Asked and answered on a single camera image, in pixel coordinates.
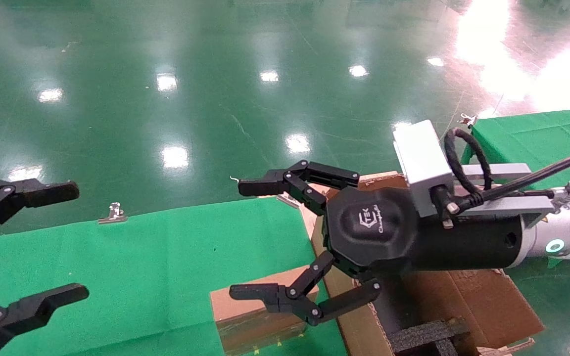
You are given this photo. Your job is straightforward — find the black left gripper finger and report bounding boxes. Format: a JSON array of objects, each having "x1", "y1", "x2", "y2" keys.
[
  {"x1": 0, "y1": 283, "x2": 90, "y2": 356},
  {"x1": 0, "y1": 177, "x2": 80, "y2": 245}
]

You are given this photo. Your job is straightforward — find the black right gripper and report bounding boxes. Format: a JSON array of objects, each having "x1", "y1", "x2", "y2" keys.
[{"x1": 229, "y1": 160, "x2": 524, "y2": 326}]

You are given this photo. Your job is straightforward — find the small brown cardboard box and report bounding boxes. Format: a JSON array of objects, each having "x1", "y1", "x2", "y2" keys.
[{"x1": 210, "y1": 266, "x2": 321, "y2": 356}]

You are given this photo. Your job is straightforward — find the large open brown carton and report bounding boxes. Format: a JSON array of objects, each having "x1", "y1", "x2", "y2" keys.
[{"x1": 310, "y1": 171, "x2": 546, "y2": 356}]

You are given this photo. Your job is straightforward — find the green table cloth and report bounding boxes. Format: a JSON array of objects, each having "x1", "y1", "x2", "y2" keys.
[
  {"x1": 0, "y1": 197, "x2": 350, "y2": 356},
  {"x1": 462, "y1": 106, "x2": 570, "y2": 270}
]

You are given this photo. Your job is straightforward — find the long black foam bar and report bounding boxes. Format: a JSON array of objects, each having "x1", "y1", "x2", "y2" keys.
[{"x1": 388, "y1": 316, "x2": 474, "y2": 356}]

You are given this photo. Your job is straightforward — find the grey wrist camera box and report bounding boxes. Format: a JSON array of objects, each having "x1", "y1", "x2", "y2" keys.
[{"x1": 393, "y1": 120, "x2": 455, "y2": 218}]

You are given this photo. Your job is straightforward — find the grey camera mounting bracket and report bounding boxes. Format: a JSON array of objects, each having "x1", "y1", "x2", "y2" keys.
[{"x1": 451, "y1": 163, "x2": 570, "y2": 229}]

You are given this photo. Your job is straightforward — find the black camera cable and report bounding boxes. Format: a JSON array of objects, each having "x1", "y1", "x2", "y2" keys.
[{"x1": 433, "y1": 127, "x2": 570, "y2": 216}]

